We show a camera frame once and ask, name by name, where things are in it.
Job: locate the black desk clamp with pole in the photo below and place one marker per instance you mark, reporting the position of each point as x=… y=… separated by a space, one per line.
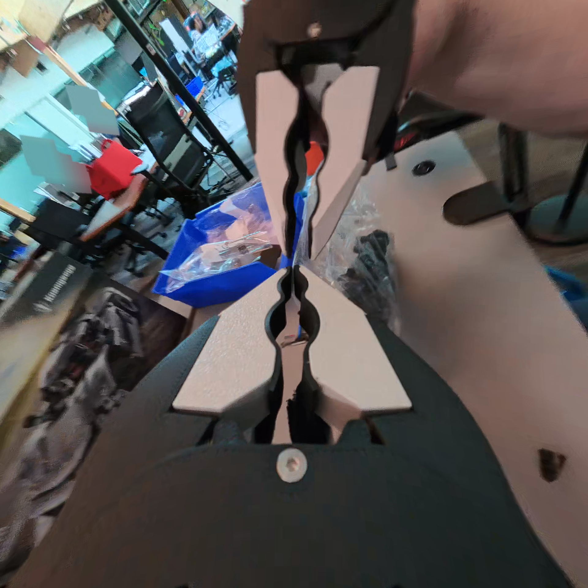
x=473 y=206

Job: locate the crumpled empty plastic bags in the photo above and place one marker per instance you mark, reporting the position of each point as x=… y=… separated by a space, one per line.
x=216 y=257

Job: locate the small blue bin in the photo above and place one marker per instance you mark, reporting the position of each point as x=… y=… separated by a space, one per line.
x=195 y=87

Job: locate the toy car set box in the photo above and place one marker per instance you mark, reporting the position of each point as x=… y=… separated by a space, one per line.
x=101 y=330

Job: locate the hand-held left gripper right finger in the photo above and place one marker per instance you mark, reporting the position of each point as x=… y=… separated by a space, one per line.
x=353 y=367

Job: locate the red bag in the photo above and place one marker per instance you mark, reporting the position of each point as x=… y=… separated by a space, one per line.
x=115 y=170

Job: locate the black triangular toy brick panel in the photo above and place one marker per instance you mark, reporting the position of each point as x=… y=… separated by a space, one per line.
x=550 y=464

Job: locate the wooden top side desk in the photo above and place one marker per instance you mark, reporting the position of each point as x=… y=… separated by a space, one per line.
x=131 y=190

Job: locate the person's right forearm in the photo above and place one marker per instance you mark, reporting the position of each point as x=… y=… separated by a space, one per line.
x=496 y=59

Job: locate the blue storage bin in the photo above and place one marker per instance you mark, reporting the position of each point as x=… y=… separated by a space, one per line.
x=216 y=289

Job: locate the round-base floor stand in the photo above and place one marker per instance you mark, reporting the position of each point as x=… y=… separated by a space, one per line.
x=551 y=220

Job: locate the black office chair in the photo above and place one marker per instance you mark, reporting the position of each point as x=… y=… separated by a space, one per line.
x=156 y=124
x=59 y=220

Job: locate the person's leg in jeans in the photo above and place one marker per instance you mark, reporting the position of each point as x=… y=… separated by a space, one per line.
x=574 y=294

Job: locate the large clear plastic parts bag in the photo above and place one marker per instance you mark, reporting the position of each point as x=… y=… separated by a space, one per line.
x=367 y=257

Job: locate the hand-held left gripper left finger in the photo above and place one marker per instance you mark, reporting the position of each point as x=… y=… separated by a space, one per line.
x=229 y=367

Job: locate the black steel column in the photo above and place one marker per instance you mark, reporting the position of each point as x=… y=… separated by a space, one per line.
x=179 y=87

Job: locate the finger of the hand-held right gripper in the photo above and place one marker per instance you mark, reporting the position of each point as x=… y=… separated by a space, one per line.
x=349 y=138
x=271 y=138

